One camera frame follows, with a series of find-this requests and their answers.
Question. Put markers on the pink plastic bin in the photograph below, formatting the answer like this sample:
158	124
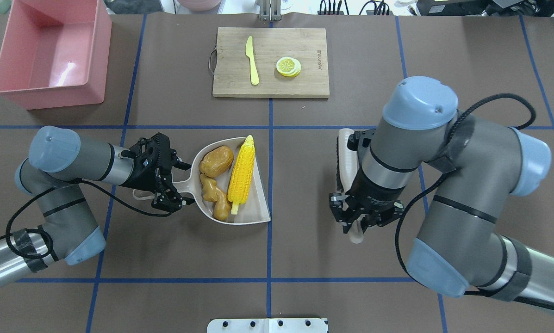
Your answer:
55	53

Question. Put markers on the tan toy ginger root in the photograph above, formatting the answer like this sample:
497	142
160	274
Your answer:
214	194

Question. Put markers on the yellow toy lemon slice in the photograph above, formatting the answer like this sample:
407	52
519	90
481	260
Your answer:
288	66

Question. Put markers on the brown toy potato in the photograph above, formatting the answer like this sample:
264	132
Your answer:
217	162

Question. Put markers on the yellow toy corn cob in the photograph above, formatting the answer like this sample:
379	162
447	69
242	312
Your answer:
242	175

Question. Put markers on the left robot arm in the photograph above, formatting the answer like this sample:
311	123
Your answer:
59	161

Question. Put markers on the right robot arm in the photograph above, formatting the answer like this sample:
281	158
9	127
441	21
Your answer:
471	161

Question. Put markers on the yellow toy knife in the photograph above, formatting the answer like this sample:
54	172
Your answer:
249	52

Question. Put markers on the white hand brush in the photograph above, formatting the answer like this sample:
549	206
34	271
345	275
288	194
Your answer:
348	165

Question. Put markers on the wooden cutting board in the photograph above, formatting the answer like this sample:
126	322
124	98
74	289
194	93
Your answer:
308	45

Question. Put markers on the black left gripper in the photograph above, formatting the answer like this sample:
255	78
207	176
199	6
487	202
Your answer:
139	177

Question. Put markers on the beige plastic dustpan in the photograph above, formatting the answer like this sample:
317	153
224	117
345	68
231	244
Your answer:
225	183

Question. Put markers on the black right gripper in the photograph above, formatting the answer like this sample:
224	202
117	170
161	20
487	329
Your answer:
372	193

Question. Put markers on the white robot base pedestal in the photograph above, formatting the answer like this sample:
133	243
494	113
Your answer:
269	325

